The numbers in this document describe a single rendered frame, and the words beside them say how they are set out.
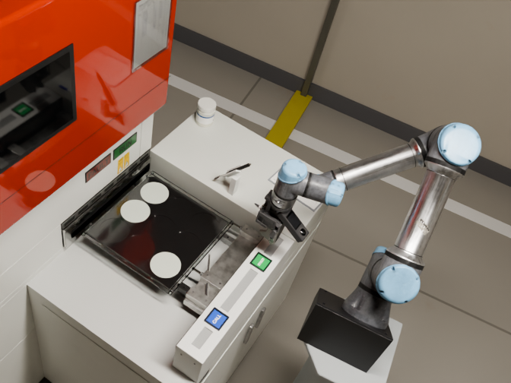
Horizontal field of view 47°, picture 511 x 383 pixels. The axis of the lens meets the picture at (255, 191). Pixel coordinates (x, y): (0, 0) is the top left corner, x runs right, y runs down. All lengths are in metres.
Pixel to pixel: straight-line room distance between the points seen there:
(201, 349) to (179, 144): 0.81
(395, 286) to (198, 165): 0.87
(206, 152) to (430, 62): 1.92
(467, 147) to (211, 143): 0.98
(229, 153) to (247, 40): 1.94
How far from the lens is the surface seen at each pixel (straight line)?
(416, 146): 1.83
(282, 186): 1.67
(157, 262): 1.97
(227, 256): 2.03
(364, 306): 1.84
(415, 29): 3.67
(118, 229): 2.03
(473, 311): 3.43
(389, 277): 1.69
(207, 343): 1.77
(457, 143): 1.70
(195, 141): 2.24
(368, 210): 3.55
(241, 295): 1.87
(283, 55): 4.02
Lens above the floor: 2.55
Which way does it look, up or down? 48 degrees down
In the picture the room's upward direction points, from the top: 17 degrees clockwise
